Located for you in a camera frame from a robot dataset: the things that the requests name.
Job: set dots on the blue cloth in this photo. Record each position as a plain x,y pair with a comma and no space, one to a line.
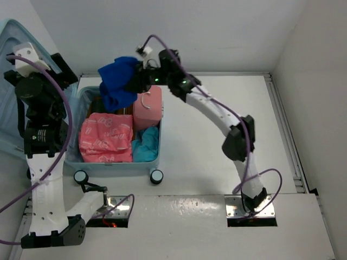
115,76

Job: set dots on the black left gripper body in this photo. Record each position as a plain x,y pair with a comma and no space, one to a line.
47,82

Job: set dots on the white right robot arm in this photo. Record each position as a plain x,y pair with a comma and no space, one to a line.
239,131

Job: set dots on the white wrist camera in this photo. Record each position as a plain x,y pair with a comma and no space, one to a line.
145,52
28,51

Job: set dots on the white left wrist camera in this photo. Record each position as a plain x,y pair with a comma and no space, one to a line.
28,51

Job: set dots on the turquoise cloth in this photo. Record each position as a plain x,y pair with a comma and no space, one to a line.
145,146

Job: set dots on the light blue suitcase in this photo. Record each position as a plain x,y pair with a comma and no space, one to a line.
34,117

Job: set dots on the pink printed garment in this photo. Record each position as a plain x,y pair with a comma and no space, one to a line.
106,138

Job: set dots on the metal base plate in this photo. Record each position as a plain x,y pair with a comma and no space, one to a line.
235,210
115,207

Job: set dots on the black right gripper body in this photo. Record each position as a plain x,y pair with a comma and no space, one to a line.
148,77

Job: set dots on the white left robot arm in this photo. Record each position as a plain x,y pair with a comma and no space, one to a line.
51,225

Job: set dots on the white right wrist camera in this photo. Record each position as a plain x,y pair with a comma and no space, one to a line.
145,52

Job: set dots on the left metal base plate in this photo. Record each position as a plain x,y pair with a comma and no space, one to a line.
115,207

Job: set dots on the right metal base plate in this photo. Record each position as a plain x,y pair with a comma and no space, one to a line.
235,210

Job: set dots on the pink vanity case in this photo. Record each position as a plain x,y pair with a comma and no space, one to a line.
147,109

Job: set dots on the brown pants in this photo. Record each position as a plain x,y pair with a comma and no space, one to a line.
97,106

